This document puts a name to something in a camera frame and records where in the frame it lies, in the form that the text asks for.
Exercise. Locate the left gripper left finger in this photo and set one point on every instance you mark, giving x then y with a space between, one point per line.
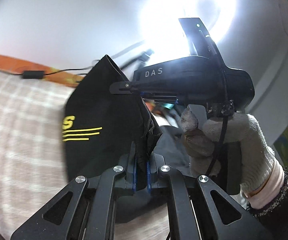
86 207

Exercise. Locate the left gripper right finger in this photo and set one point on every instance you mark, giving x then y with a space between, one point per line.
198 208

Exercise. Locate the black sport pants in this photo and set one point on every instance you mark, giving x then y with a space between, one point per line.
99 127

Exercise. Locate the right forearm dark sleeve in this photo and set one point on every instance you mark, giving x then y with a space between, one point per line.
270 205

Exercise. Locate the right gloved hand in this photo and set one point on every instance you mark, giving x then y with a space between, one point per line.
262 175

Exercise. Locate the checkered beige bed blanket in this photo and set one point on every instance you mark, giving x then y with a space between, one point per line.
32 166

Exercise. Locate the black inline power adapter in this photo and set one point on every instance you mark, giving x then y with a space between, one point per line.
33 74

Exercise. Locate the orange patterned bed sheet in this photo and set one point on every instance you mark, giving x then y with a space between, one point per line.
14 66

